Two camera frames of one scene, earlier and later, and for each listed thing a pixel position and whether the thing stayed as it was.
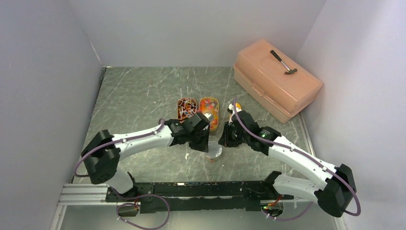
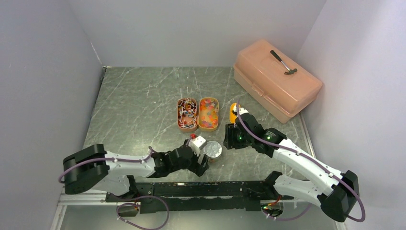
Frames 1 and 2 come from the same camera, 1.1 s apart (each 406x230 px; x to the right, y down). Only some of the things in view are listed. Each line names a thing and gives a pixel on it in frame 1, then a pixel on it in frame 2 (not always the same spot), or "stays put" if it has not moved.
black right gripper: x=225 y=140 stays put
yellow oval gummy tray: x=208 y=109 stays put
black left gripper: x=203 y=146 -> x=198 y=168
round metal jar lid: x=215 y=150 stays put
